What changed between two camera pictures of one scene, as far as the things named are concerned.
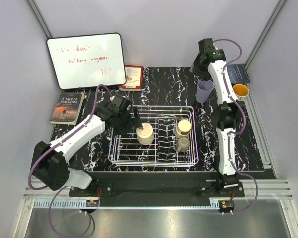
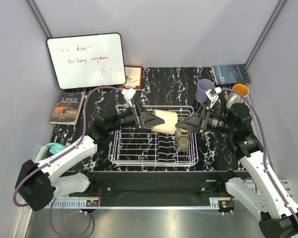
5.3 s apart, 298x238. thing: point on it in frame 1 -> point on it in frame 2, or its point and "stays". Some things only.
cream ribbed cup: x=145 y=136 -> x=170 y=119
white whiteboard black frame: x=88 y=61 stays
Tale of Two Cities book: x=67 y=108 stays
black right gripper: x=204 y=75 -> x=194 y=122
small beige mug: x=183 y=143 stays
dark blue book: x=238 y=74 stays
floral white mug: x=241 y=91 stays
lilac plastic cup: x=204 y=89 stays
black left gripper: x=133 y=123 -> x=143 y=119
